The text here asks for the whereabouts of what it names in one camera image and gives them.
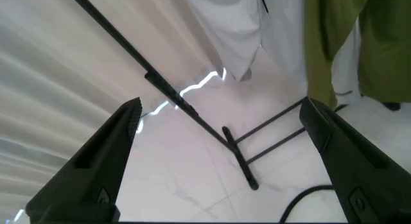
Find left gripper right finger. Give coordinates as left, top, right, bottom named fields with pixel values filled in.
left=299, top=96, right=411, bottom=223

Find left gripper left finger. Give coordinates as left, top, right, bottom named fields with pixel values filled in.
left=24, top=97, right=143, bottom=223

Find green garment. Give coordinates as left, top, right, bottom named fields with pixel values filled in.
left=303, top=0, right=411, bottom=110

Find pale grey shorts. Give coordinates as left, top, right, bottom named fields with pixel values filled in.
left=184, top=0, right=363, bottom=106

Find black clothes rack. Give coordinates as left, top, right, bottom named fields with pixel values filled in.
left=67, top=0, right=402, bottom=191

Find white curtain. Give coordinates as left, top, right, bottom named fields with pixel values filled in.
left=0, top=0, right=227, bottom=218

